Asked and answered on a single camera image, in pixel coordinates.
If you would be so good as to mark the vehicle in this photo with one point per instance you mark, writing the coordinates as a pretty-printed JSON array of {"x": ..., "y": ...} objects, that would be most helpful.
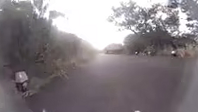
[{"x": 174, "y": 53}]

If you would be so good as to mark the building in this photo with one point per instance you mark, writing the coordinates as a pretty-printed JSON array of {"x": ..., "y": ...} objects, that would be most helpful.
[{"x": 113, "y": 48}]

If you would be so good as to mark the row of trees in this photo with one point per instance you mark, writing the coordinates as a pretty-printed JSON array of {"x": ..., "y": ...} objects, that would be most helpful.
[{"x": 158, "y": 24}]

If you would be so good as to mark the overgrown bushes bank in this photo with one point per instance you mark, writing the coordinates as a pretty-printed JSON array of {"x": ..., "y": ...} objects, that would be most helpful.
[{"x": 36, "y": 46}]

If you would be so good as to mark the grey asphalt road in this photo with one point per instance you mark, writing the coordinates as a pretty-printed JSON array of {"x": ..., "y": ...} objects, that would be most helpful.
[{"x": 116, "y": 87}]

